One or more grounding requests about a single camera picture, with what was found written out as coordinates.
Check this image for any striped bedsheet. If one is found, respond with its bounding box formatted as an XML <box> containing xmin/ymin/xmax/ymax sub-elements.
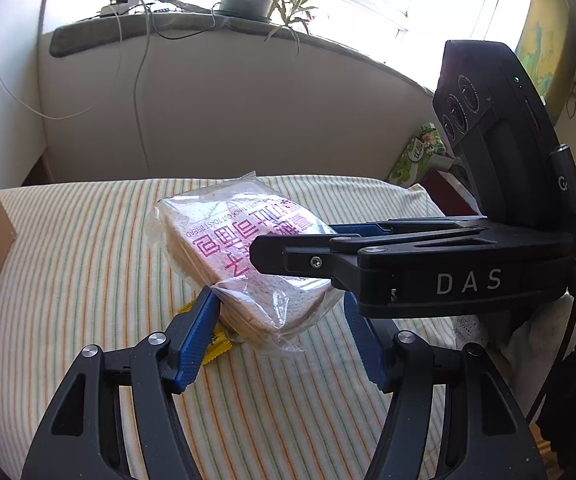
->
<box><xmin>0</xmin><ymin>175</ymin><xmax>519</xmax><ymax>480</ymax></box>

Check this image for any grey cable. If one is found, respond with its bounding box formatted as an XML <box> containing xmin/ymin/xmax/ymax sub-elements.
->
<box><xmin>133</xmin><ymin>0</ymin><xmax>156</xmax><ymax>178</ymax></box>

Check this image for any sliced bread bag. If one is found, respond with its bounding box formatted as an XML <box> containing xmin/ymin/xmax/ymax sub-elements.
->
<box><xmin>148</xmin><ymin>170</ymin><xmax>346</xmax><ymax>358</ymax></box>

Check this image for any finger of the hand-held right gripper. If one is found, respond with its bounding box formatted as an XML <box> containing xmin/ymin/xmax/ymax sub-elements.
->
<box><xmin>249</xmin><ymin>227</ymin><xmax>489</xmax><ymax>291</ymax></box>
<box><xmin>328</xmin><ymin>216</ymin><xmax>484</xmax><ymax>238</ymax></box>

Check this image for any white cabinet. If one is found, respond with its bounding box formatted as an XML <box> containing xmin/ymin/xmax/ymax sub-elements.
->
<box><xmin>0</xmin><ymin>5</ymin><xmax>49</xmax><ymax>188</ymax></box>

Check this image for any green printed box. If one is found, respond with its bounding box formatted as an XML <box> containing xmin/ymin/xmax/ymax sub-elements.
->
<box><xmin>388</xmin><ymin>122</ymin><xmax>454</xmax><ymax>188</ymax></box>

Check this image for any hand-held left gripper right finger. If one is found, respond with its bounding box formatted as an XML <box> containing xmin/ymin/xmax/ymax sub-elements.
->
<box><xmin>344</xmin><ymin>294</ymin><xmax>541</xmax><ymax>480</ymax></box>

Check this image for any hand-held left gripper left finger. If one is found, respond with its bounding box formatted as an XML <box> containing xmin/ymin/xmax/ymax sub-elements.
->
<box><xmin>20</xmin><ymin>287</ymin><xmax>221</xmax><ymax>480</ymax></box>

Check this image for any white lace cloth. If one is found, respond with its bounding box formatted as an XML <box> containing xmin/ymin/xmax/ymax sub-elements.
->
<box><xmin>453</xmin><ymin>300</ymin><xmax>576</xmax><ymax>391</ymax></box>

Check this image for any grey window sill mat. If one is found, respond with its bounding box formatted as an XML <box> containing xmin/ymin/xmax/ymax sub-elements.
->
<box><xmin>49</xmin><ymin>10</ymin><xmax>434</xmax><ymax>96</ymax></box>

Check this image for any yellow snack packet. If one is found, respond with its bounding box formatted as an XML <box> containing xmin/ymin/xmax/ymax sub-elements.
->
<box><xmin>175</xmin><ymin>302</ymin><xmax>239</xmax><ymax>366</ymax></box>

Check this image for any green leafy plant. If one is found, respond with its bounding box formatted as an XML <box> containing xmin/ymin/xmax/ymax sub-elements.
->
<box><xmin>203</xmin><ymin>0</ymin><xmax>324</xmax><ymax>56</ymax></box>

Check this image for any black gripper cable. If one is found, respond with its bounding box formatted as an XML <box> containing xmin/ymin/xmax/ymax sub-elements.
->
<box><xmin>523</xmin><ymin>144</ymin><xmax>576</xmax><ymax>421</ymax></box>

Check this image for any red box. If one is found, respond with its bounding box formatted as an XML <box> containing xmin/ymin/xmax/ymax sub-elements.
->
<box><xmin>420</xmin><ymin>170</ymin><xmax>479</xmax><ymax>216</ymax></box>

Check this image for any white cable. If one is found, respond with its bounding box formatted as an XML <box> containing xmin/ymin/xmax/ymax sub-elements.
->
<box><xmin>0</xmin><ymin>10</ymin><xmax>124</xmax><ymax>121</ymax></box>

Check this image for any wall poster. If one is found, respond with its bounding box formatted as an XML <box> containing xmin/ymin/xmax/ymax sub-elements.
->
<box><xmin>515</xmin><ymin>0</ymin><xmax>576</xmax><ymax>126</ymax></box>

